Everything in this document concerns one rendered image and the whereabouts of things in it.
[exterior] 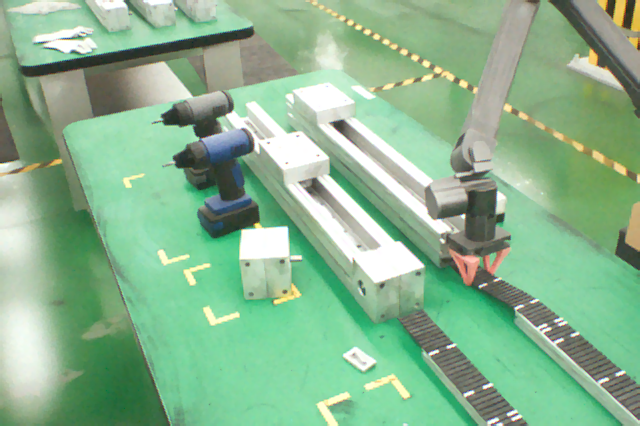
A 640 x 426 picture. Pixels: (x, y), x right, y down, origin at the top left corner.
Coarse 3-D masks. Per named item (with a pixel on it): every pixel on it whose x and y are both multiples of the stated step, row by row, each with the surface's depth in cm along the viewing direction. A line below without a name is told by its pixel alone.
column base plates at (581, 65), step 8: (576, 56) 436; (568, 64) 442; (576, 64) 436; (584, 64) 434; (592, 64) 433; (584, 72) 430; (592, 72) 426; (600, 72) 421; (608, 72) 421; (600, 80) 419; (608, 80) 416; (616, 80) 410; (616, 88) 410
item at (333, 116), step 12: (324, 84) 192; (300, 96) 186; (312, 96) 185; (324, 96) 185; (336, 96) 184; (300, 108) 187; (312, 108) 179; (324, 108) 178; (336, 108) 179; (348, 108) 181; (312, 120) 181; (324, 120) 179; (336, 120) 181
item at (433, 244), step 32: (288, 96) 196; (320, 128) 179; (352, 128) 178; (352, 160) 167; (384, 160) 166; (384, 192) 153; (416, 192) 155; (416, 224) 143; (448, 224) 142; (448, 256) 139
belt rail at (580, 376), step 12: (516, 312) 123; (516, 324) 124; (528, 324) 120; (540, 336) 118; (552, 348) 115; (564, 360) 114; (576, 372) 112; (588, 384) 110; (600, 396) 107; (612, 408) 105; (624, 408) 103; (624, 420) 103; (636, 420) 101
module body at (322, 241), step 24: (240, 120) 184; (264, 120) 183; (264, 168) 166; (288, 192) 154; (312, 192) 156; (336, 192) 149; (312, 216) 143; (336, 216) 147; (360, 216) 141; (312, 240) 147; (336, 240) 134; (360, 240) 141; (384, 240) 133; (336, 264) 137
